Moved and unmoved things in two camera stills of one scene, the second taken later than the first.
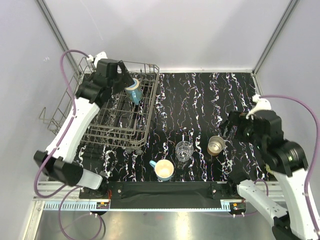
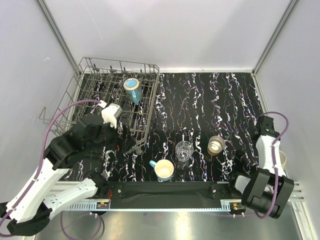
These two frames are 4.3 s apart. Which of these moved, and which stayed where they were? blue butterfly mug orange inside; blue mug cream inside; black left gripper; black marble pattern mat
Moved: black left gripper
Stayed: blue mug cream inside; blue butterfly mug orange inside; black marble pattern mat
